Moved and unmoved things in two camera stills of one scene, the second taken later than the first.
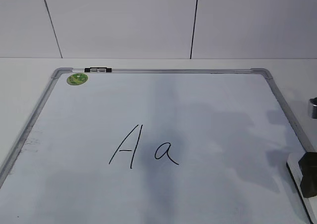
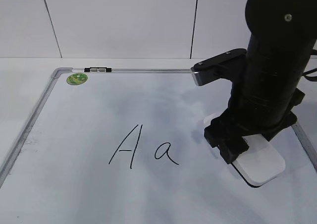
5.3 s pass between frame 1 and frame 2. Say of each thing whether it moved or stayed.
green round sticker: stayed
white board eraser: moved
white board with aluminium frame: stayed
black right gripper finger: moved
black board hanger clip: stayed
